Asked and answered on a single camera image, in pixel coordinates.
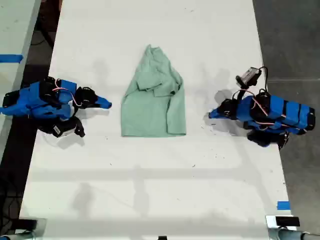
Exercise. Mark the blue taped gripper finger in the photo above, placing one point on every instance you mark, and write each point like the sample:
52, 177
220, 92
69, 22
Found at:
217, 116
103, 102
218, 110

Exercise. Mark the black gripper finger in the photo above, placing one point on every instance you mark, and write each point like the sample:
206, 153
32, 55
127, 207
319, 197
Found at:
96, 105

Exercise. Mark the pale green T-shirt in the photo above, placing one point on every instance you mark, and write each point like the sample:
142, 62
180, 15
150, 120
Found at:
150, 112

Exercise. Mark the blue and black robot arm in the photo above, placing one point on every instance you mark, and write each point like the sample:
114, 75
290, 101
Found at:
32, 100
282, 112

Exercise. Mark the long blue tape strip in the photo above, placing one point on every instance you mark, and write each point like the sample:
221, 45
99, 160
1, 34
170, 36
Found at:
11, 58

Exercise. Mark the white side table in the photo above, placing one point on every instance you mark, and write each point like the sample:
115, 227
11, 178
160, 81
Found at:
12, 30

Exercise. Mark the short blue tape piece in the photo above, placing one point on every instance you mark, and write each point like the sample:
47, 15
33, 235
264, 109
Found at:
283, 205

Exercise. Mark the small black box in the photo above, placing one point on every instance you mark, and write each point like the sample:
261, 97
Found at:
27, 223
287, 221

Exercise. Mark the grey metal pipe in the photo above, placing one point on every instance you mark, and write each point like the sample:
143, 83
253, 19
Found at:
290, 235

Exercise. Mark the black camera stalk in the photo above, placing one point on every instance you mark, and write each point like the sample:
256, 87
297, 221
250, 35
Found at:
242, 94

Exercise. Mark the black and grey camera box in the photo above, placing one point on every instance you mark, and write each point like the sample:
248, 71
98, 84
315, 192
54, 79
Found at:
248, 76

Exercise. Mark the black camera box with label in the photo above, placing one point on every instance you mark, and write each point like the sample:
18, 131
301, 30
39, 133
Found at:
63, 130

